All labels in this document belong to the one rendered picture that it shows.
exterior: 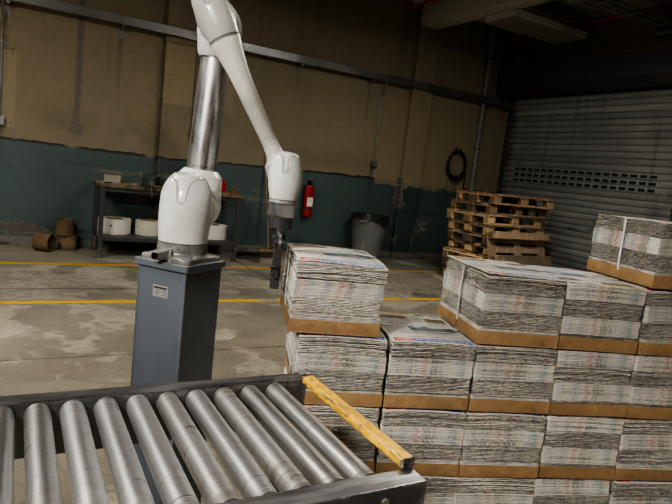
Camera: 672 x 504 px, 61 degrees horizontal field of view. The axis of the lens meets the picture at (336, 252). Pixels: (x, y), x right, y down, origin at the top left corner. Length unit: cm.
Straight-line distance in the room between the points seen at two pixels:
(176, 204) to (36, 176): 634
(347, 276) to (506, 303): 54
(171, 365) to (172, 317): 15
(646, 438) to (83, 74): 729
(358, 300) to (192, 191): 61
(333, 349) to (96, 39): 686
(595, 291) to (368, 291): 77
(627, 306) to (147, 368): 159
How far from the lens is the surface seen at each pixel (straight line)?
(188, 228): 182
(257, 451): 117
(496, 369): 200
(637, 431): 235
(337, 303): 177
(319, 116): 908
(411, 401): 193
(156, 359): 192
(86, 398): 136
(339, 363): 182
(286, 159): 185
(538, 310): 200
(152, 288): 188
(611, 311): 214
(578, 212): 992
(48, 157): 809
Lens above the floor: 133
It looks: 8 degrees down
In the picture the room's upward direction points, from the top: 7 degrees clockwise
